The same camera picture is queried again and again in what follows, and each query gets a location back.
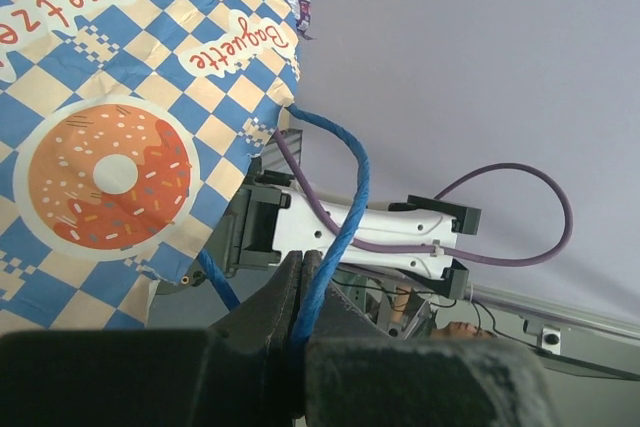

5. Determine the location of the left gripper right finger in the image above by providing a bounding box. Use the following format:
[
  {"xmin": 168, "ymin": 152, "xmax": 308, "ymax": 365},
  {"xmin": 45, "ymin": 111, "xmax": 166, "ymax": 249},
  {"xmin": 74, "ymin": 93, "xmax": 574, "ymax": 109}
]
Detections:
[{"xmin": 302, "ymin": 250, "xmax": 556, "ymax": 427}]

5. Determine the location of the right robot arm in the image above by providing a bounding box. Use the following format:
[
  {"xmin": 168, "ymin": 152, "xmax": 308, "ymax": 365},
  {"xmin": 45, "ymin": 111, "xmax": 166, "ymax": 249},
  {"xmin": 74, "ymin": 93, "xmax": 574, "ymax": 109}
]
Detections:
[{"xmin": 207, "ymin": 171, "xmax": 480, "ymax": 300}]

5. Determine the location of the blue checkered paper bag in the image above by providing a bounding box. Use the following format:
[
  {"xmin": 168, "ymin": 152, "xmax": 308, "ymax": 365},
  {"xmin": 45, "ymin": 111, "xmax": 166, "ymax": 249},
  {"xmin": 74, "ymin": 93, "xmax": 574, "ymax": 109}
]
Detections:
[{"xmin": 1, "ymin": 0, "xmax": 300, "ymax": 334}]

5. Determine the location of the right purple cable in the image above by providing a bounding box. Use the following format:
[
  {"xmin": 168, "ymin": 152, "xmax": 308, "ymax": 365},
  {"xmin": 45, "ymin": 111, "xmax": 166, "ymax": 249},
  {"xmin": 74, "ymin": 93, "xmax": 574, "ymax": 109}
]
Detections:
[{"xmin": 273, "ymin": 129, "xmax": 574, "ymax": 266}]

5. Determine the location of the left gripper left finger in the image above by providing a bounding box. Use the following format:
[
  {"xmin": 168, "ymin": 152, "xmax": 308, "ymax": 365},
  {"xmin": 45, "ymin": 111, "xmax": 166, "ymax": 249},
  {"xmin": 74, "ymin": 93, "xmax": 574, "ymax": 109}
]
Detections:
[{"xmin": 1, "ymin": 251, "xmax": 303, "ymax": 426}]

